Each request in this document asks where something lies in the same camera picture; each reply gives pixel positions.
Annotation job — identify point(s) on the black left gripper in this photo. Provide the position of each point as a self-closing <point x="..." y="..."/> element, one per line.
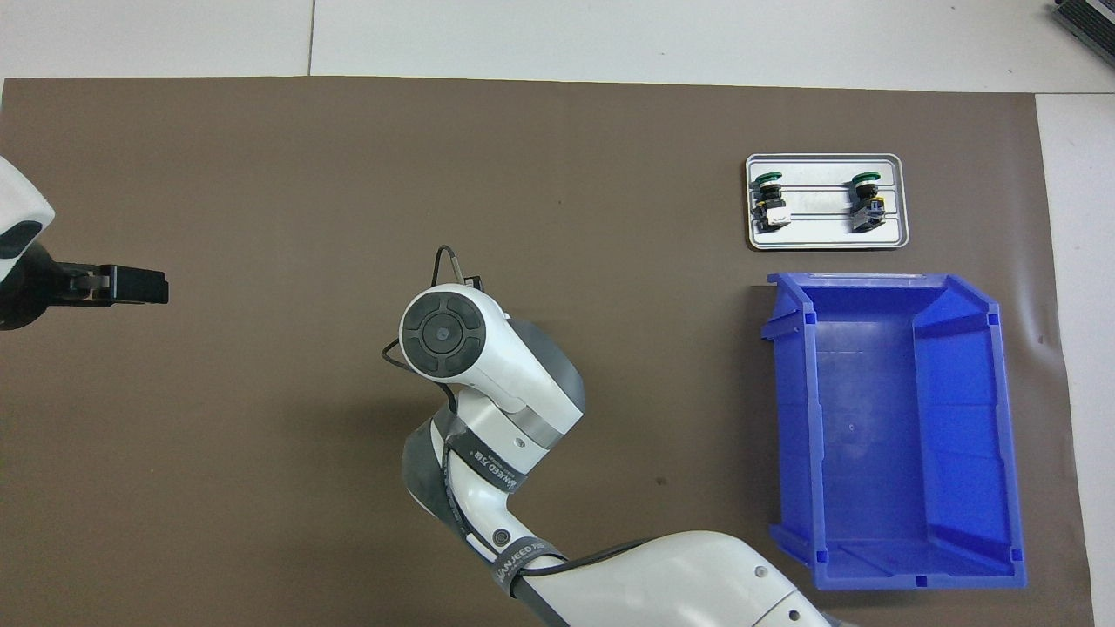
<point x="26" y="292"/>

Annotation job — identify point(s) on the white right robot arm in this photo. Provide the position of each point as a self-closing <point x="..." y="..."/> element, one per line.
<point x="523" y="374"/>

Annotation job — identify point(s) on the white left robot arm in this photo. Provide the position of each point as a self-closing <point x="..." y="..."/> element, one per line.
<point x="22" y="205"/>

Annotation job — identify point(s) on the green push button white base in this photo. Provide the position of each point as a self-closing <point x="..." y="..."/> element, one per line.
<point x="771" y="213"/>

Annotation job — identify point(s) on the green push button yellow base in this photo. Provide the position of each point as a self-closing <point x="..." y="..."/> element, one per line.
<point x="867" y="209"/>

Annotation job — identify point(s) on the brown table mat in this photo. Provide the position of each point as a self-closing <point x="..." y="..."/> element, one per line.
<point x="261" y="174"/>

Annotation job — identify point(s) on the grey metal tray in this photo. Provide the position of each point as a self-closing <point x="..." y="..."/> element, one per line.
<point x="819" y="205"/>

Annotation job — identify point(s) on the blue plastic storage bin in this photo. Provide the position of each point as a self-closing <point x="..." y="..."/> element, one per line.
<point x="871" y="453"/>

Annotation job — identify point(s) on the grey ribbed metal device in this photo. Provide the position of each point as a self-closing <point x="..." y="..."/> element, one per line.
<point x="1089" y="17"/>

